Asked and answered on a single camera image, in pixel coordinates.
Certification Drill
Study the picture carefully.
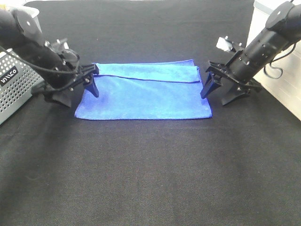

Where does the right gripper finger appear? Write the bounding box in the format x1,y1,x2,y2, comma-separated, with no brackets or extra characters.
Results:
200,66,222,99
222,84,250,105

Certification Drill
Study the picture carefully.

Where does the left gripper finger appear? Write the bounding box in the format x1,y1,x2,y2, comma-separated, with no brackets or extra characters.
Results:
42,87,71,107
83,64,99,97

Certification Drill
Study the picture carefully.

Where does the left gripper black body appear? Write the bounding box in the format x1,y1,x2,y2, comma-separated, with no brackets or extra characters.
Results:
43,56,84,90

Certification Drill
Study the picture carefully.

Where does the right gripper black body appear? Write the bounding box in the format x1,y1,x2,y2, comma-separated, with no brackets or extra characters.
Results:
206,50,262,94

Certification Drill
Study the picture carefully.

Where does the blue microfiber towel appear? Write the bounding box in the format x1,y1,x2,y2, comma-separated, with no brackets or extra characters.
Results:
75,59,212,120

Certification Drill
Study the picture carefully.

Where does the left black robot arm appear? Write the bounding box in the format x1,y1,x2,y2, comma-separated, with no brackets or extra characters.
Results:
0,8,99,107

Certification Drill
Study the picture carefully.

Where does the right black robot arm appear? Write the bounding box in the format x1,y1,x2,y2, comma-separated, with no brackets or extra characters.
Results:
200,1,301,105

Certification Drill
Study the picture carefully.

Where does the cream white slotted basket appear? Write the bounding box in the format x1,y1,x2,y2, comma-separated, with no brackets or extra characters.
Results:
246,0,301,119

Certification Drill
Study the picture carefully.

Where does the grey perforated plastic basket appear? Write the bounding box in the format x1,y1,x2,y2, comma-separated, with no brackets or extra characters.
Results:
0,51,43,123

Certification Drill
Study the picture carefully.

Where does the black table cloth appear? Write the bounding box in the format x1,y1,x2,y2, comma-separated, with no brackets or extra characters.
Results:
0,0,301,226

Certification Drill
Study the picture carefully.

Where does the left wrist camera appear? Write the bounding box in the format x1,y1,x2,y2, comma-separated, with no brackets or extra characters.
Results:
44,38,79,63

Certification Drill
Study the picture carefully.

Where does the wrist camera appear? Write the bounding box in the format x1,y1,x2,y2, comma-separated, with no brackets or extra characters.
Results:
216,36,244,53
44,38,79,63

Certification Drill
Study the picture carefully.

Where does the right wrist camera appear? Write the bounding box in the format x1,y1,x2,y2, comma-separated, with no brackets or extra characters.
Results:
216,36,244,53

